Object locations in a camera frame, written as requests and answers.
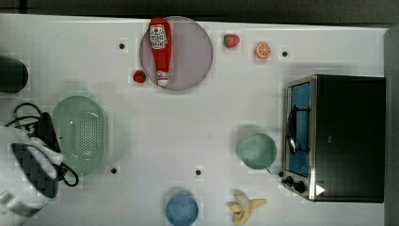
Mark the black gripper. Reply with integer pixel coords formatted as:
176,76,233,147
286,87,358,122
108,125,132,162
33,112,61,153

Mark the green plastic strainer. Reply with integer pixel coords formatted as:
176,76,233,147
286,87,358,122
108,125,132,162
53,96,107,176

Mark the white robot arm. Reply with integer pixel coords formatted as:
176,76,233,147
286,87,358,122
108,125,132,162
1,113,64,226

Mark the black pot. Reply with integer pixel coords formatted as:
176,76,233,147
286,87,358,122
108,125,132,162
0,56,28,93

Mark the small red toy tomato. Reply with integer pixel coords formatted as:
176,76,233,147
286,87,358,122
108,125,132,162
133,70,147,84

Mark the red ketchup bottle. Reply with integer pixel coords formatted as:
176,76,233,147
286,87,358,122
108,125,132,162
149,17,172,87

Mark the blue cup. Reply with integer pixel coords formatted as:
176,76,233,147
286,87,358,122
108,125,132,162
166,191,199,226

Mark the grey round plate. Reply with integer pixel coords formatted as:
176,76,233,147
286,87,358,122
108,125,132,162
139,16,213,91

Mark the red toy strawberry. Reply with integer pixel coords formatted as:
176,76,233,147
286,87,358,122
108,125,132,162
223,34,241,48

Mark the peeled toy banana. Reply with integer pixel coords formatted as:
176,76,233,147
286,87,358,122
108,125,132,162
229,189,266,226

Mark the green cup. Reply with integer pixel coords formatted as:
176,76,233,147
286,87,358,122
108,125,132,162
238,133,277,174

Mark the toy orange half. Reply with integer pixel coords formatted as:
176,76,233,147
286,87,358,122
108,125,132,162
254,42,271,59

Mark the black toaster oven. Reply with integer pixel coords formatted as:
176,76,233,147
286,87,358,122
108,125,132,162
279,74,386,203

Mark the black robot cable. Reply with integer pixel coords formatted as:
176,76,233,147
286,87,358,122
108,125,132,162
5,102,80,187

